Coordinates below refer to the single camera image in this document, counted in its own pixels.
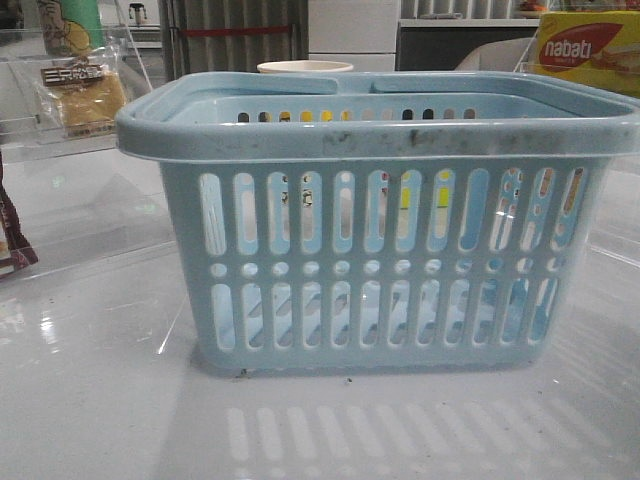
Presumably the packaged bread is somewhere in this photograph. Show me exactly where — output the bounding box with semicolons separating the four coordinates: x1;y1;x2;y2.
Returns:
31;46;128;140

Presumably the light blue plastic basket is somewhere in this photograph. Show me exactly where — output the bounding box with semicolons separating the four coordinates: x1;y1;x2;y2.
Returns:
115;71;639;370

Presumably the white paper cup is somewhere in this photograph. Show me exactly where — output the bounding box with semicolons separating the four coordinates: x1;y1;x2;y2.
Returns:
257;60;354;74

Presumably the white drawer cabinet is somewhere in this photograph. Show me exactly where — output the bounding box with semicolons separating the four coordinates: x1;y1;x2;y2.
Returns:
308;0;401;72

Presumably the clear acrylic shelf left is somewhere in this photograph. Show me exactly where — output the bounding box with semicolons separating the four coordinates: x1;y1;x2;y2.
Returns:
1;29;173;288

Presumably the dark red snack packet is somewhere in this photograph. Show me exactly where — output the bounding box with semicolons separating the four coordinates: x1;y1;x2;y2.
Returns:
0;149;40;281

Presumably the yellow nabati wafer box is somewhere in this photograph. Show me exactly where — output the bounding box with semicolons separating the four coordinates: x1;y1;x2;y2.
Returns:
529;12;640;99

